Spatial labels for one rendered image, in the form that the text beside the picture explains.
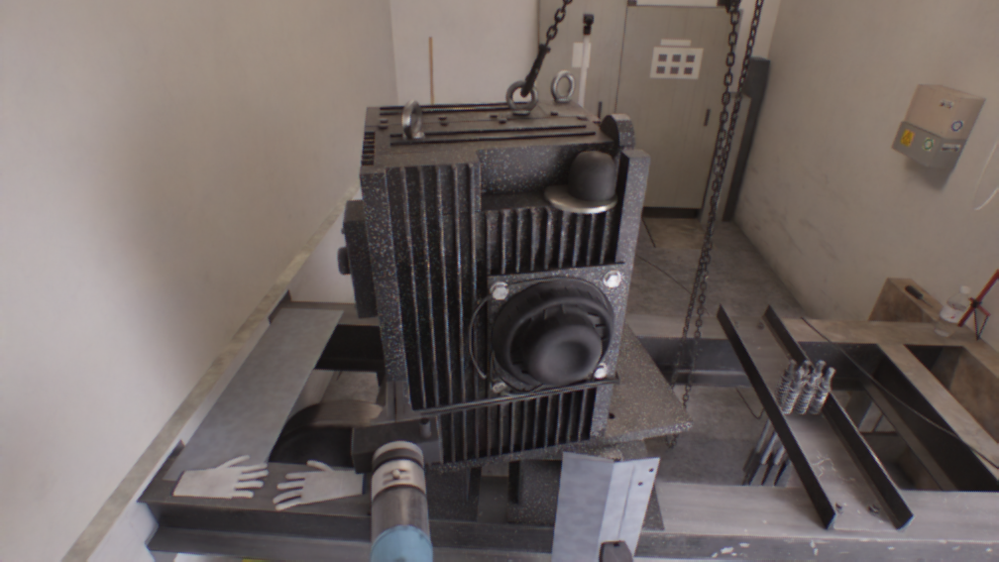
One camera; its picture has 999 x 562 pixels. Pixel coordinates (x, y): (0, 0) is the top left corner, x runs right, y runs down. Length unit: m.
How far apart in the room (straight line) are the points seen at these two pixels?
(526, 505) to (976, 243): 2.08
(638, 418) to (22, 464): 1.38
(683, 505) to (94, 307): 1.57
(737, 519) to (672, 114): 3.14
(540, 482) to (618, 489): 0.40
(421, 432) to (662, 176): 3.70
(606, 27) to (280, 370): 3.07
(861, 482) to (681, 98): 2.99
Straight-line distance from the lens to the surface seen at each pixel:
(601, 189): 0.91
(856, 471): 1.84
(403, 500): 0.74
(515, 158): 0.93
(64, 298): 1.49
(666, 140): 4.20
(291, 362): 1.96
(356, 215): 1.20
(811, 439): 1.86
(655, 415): 1.40
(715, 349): 2.25
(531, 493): 1.49
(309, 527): 1.74
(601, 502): 1.17
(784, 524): 1.63
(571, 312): 0.96
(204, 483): 1.69
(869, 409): 2.67
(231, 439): 1.77
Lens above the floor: 1.90
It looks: 30 degrees down
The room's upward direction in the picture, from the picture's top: 1 degrees clockwise
